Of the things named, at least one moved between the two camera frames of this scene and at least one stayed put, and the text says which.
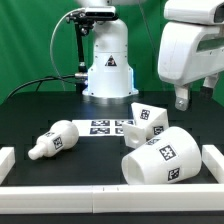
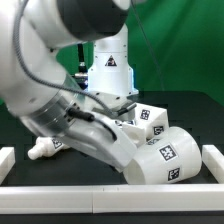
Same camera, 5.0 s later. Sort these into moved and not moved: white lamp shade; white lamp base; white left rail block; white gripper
Moved: white gripper
Not moved: white lamp shade; white lamp base; white left rail block
